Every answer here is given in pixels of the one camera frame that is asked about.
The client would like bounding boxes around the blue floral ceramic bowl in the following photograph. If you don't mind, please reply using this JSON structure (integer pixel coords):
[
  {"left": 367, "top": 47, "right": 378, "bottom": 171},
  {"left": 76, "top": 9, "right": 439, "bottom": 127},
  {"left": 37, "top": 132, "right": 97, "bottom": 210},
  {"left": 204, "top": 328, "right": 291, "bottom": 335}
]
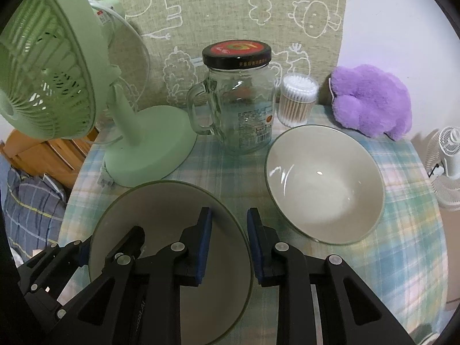
[
  {"left": 89, "top": 181, "right": 253, "bottom": 344},
  {"left": 265, "top": 125, "right": 385, "bottom": 245}
]

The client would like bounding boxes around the blue plaid bedding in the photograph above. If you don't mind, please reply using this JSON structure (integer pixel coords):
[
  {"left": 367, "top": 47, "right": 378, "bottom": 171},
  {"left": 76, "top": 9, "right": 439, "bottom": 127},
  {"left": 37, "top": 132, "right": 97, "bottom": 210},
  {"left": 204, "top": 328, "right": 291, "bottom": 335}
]
[{"left": 1, "top": 158, "right": 68, "bottom": 266}]

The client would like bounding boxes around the white standing fan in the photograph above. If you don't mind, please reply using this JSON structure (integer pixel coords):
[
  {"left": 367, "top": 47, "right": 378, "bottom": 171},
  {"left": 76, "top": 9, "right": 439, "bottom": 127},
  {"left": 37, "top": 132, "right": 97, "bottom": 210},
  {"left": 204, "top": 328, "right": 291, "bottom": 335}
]
[{"left": 424, "top": 126, "right": 460, "bottom": 212}]

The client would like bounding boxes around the purple plush toy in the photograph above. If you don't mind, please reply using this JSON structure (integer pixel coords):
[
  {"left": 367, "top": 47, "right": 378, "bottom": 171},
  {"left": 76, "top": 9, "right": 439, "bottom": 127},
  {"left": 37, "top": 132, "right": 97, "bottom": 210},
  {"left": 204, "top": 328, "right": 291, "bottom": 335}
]
[{"left": 330, "top": 65, "right": 413, "bottom": 141}]

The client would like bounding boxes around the green desk fan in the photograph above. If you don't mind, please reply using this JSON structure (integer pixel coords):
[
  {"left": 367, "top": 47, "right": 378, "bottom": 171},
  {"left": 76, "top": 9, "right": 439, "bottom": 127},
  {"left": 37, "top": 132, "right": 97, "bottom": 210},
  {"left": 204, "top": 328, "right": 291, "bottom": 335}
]
[{"left": 1, "top": 0, "right": 196, "bottom": 187}]

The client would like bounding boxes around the cotton swab container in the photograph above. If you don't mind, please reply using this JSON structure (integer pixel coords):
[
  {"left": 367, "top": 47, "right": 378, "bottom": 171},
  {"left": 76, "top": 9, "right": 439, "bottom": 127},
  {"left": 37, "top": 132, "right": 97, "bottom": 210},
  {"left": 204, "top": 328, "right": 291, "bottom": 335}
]
[{"left": 277, "top": 72, "right": 320, "bottom": 128}]

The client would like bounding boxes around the glass jar black lid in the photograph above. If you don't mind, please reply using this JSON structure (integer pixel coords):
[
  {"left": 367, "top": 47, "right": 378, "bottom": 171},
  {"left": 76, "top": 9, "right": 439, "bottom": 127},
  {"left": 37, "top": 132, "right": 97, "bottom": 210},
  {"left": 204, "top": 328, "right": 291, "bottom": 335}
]
[{"left": 186, "top": 39, "right": 275, "bottom": 155}]

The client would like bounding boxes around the green cartoon fabric board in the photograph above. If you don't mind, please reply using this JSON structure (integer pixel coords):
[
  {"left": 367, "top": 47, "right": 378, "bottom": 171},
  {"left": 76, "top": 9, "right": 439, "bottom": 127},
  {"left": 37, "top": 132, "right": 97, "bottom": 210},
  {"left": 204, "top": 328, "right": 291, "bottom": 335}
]
[{"left": 110, "top": 0, "right": 346, "bottom": 108}]

